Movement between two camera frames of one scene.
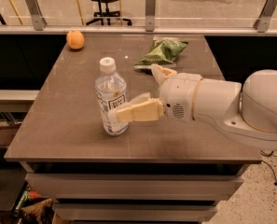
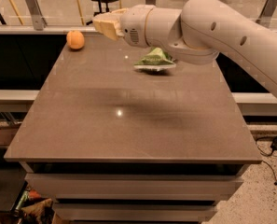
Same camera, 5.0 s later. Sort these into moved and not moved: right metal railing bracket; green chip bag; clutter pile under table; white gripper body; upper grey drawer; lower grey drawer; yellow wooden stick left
Moved: white gripper body
Not moved: yellow wooden stick left; upper grey drawer; green chip bag; lower grey drawer; right metal railing bracket; clutter pile under table
